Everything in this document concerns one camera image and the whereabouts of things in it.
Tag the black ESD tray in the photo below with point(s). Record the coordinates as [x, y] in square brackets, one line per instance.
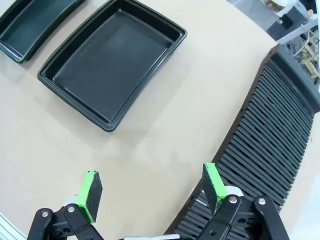
[112, 67]
[30, 27]

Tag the black slotted PCB rack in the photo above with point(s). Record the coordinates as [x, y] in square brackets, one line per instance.
[270, 125]

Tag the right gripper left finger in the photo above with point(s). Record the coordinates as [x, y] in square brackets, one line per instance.
[86, 192]

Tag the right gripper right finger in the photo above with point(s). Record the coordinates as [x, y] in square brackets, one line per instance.
[215, 185]

